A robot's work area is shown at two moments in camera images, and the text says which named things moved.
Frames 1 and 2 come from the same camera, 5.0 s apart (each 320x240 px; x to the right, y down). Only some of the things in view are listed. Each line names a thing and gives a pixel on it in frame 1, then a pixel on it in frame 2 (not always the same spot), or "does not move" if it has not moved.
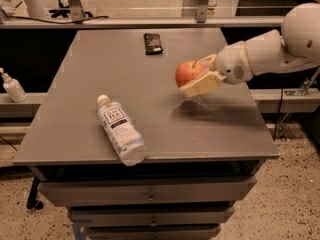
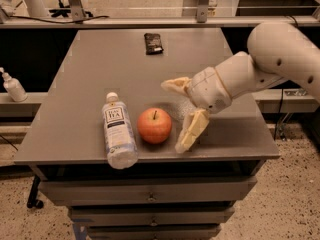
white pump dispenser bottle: (13, 88) does not move
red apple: (186, 71) -> (154, 125)
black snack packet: (152, 42) does not move
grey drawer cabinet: (202, 150) does not move
